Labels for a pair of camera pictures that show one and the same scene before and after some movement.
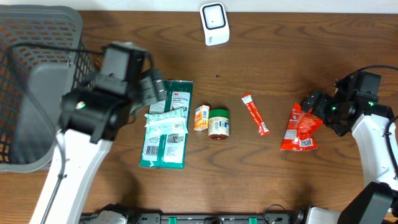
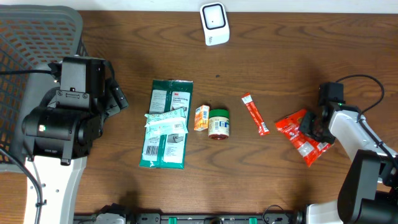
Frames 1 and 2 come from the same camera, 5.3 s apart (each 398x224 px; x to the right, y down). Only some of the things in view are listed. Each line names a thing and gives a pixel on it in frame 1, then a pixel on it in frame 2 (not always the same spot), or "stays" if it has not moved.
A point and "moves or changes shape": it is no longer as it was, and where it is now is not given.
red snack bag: [299, 134] moves or changes shape
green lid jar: [219, 124] stays
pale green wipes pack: [166, 122] stays
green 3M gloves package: [168, 151] stays
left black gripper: [155, 88] -> [113, 96]
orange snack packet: [201, 117] stays
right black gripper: [319, 110] -> [329, 137]
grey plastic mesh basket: [42, 56] stays
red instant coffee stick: [262, 129] stays
